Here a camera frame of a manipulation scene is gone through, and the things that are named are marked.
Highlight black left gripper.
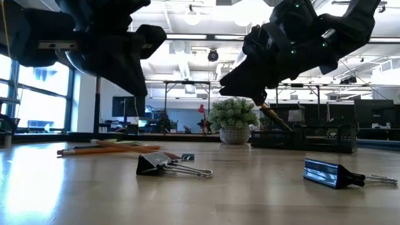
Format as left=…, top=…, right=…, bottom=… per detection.
left=0, top=8, right=167, bottom=68

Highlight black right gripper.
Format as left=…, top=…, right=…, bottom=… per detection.
left=219, top=0, right=338, bottom=106

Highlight yellow-handled scissors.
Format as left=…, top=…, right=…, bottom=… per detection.
left=259, top=102, right=294, bottom=132

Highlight black binder clip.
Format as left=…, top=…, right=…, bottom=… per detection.
left=302, top=157, right=398, bottom=190
left=136, top=151, right=214, bottom=179

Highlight black mesh desk organizer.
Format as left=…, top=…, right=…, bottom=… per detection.
left=249, top=104, right=359, bottom=154

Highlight black computer monitor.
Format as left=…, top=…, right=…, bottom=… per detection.
left=111, top=96, right=146, bottom=118

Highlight artificial succulent in patterned pot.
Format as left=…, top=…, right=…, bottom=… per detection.
left=206, top=97, right=260, bottom=145

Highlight black partition panel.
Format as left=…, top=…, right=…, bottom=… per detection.
left=354, top=99, right=396, bottom=129

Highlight blue table edge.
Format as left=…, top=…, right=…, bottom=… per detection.
left=356, top=139, right=400, bottom=151

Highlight black metal stand frame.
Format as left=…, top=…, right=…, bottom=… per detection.
left=162, top=80, right=212, bottom=134
left=276, top=82, right=322, bottom=123

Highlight black aluminium table frame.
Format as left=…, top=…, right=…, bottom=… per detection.
left=0, top=131, right=253, bottom=148

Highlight white ceiling ring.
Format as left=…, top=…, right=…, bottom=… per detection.
left=183, top=7, right=201, bottom=26

